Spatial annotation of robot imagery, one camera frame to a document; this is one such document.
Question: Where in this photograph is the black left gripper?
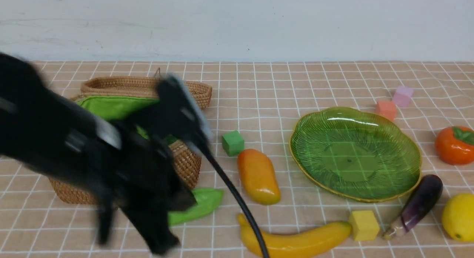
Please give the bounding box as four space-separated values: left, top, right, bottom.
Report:
89 121 196 256

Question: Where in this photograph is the green toy pepper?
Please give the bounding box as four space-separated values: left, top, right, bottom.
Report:
168 188 224 226

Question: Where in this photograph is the orange yellow toy mango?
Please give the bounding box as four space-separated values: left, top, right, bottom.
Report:
237 148 281 205

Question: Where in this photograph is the yellow toy banana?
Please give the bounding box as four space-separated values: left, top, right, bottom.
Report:
237 213 353 258

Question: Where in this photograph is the purple toy eggplant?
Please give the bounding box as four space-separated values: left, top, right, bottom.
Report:
382 175 444 241

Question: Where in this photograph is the orange toy persimmon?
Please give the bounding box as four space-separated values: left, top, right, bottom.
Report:
435 126 474 165

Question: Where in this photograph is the yellow toy lemon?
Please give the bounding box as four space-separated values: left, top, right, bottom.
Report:
441 193 474 242

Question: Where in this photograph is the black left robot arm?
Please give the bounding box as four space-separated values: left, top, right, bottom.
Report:
1 53 196 256

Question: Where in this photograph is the woven wicker basket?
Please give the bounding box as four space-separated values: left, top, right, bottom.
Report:
49 93 201 205

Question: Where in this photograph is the wicker basket lid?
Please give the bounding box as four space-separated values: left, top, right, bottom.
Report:
81 68 212 109

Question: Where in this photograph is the green foam cube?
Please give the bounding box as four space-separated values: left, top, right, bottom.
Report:
221 130 244 157

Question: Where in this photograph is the checkered beige tablecloth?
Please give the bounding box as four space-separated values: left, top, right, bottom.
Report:
1 61 473 258

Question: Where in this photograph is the green glass plate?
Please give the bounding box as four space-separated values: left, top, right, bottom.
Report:
289 107 422 203

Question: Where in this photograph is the yellow foam cube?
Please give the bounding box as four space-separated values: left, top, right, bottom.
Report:
349 210 380 241

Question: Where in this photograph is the orange foam cube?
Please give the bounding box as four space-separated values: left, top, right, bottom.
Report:
375 100 397 122

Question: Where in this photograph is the pink foam cube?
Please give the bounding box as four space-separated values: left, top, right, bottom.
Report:
392 86 414 107

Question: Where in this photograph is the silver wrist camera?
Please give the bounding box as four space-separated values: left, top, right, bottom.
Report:
125 74 212 158

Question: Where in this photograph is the black cable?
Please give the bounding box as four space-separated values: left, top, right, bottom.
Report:
200 143 270 258

